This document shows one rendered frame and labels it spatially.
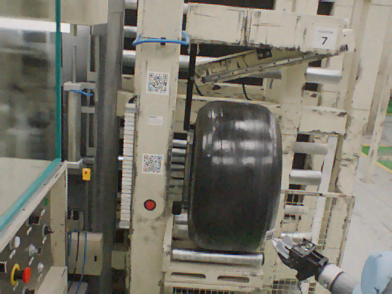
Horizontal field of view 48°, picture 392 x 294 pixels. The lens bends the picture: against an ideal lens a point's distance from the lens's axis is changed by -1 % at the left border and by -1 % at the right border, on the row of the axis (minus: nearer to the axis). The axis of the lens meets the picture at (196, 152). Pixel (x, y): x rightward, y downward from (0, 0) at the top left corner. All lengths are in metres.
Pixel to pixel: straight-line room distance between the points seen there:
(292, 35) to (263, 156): 0.56
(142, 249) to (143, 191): 0.24
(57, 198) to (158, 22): 0.65
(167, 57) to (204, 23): 0.31
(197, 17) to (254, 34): 0.23
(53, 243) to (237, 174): 0.64
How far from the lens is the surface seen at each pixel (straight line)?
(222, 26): 1.76
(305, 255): 1.45
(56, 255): 1.58
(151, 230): 1.70
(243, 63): 1.92
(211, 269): 1.67
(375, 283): 1.09
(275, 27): 1.79
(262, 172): 1.43
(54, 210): 1.50
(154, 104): 1.54
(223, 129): 1.47
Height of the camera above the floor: 1.75
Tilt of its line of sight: 18 degrees down
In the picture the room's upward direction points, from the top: 5 degrees clockwise
